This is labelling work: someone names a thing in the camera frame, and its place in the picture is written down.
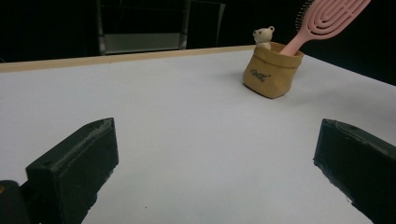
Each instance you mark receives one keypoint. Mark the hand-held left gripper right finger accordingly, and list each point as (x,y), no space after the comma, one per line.
(364,168)

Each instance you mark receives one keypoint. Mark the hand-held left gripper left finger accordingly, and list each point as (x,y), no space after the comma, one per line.
(74,168)

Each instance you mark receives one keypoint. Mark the tan pouch with bear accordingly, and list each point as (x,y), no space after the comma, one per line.
(271,74)

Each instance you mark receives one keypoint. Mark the pink hairbrush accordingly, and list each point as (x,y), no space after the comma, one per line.
(327,18)

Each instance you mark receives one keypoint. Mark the white table sheet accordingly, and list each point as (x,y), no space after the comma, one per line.
(193,130)

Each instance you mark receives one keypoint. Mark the white metal table frame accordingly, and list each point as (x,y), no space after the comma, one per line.
(140,42)

